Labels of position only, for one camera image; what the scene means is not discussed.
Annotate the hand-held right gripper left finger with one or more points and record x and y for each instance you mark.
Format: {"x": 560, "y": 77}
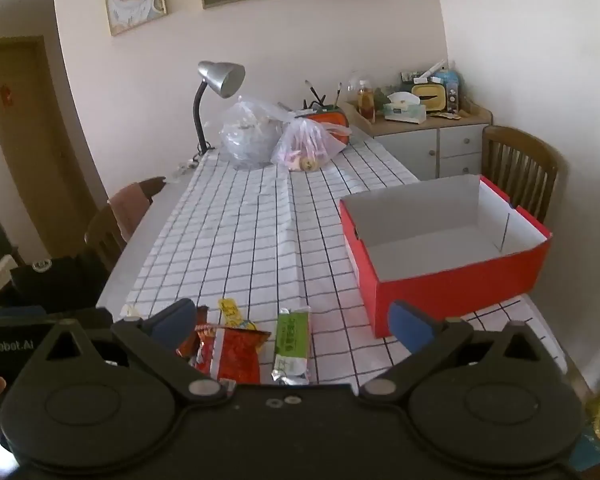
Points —
{"x": 177, "y": 320}

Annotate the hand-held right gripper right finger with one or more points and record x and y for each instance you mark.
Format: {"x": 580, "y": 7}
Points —
{"x": 410, "y": 327}

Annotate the brown foil snack packet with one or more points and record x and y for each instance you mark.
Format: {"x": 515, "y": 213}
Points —
{"x": 189, "y": 342}

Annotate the yellow printed snack packet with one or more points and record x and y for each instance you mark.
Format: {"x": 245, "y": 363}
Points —
{"x": 231, "y": 312}

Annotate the red cardboard box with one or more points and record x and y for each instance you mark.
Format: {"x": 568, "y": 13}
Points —
{"x": 455, "y": 280}

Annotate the red snack packet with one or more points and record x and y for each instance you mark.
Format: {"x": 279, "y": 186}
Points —
{"x": 235, "y": 355}

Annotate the green snack packet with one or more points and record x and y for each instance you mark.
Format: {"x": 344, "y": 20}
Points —
{"x": 292, "y": 335}

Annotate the black bag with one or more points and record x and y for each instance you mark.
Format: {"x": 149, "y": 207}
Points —
{"x": 65, "y": 280}

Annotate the white checkered tablecloth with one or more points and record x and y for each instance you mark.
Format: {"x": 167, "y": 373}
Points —
{"x": 240, "y": 240}

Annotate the wooden chair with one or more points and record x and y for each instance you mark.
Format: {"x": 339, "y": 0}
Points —
{"x": 520, "y": 137}
{"x": 102, "y": 240}

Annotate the pink cloth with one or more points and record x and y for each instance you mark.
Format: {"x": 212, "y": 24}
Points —
{"x": 130, "y": 207}

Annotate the white cabinet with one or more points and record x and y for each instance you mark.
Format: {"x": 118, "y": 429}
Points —
{"x": 410, "y": 152}

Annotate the wooden door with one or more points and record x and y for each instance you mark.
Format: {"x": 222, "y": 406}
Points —
{"x": 25, "y": 160}

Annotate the clear plastic bag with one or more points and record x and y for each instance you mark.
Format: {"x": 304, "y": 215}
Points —
{"x": 245, "y": 135}

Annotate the plastic bag with pink sweets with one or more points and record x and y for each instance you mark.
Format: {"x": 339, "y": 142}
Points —
{"x": 305, "y": 147}

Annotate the green white tissue box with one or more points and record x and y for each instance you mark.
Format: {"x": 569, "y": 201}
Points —
{"x": 405, "y": 112}

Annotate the small brown sachets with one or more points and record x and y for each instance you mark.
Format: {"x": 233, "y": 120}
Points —
{"x": 447, "y": 115}

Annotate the orange green pouch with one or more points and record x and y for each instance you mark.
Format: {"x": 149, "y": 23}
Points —
{"x": 330, "y": 119}

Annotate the glass jar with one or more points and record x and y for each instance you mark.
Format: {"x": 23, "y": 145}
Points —
{"x": 365, "y": 102}

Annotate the yellow tissue holder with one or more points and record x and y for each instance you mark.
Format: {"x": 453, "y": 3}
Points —
{"x": 430, "y": 95}

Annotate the red door sticker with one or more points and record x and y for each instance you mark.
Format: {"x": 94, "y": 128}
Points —
{"x": 6, "y": 95}

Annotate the pen holder with brushes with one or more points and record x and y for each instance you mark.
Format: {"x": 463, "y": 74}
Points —
{"x": 316, "y": 101}

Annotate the light blue box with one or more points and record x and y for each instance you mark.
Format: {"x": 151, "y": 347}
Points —
{"x": 452, "y": 85}

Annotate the silver desk lamp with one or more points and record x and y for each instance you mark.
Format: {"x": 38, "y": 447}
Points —
{"x": 222, "y": 77}

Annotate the white tube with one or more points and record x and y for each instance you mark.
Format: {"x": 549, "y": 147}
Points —
{"x": 432, "y": 70}

